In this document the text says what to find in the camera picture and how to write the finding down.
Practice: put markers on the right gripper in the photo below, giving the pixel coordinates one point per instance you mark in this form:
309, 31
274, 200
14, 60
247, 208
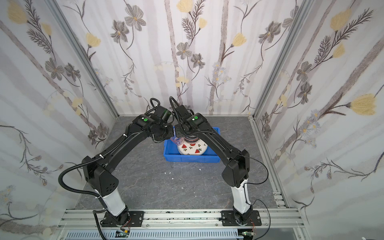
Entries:
183, 132

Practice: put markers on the pink glass cup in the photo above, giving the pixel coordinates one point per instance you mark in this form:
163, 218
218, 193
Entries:
177, 141

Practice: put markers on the aluminium rail frame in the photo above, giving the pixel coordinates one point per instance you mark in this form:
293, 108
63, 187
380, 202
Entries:
278, 223

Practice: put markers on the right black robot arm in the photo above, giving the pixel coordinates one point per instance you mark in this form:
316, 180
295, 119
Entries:
237, 162

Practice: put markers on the blue white striped bowl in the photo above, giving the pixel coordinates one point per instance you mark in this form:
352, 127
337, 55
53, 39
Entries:
191, 140

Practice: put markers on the blue plastic bin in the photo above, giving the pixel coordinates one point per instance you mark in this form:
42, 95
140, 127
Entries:
172, 154

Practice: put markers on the watermelon pattern plate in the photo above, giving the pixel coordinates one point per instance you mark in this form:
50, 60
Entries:
193, 149

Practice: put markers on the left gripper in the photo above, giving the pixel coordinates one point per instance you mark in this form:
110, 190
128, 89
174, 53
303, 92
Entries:
167, 132

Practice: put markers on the white slotted cable duct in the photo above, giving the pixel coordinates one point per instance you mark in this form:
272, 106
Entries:
188, 234

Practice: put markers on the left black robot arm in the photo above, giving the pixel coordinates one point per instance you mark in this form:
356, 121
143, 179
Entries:
98, 170

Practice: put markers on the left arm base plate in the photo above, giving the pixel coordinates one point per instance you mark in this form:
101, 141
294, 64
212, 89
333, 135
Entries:
127, 219

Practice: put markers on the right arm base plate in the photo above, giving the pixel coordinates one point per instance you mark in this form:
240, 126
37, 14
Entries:
230, 218

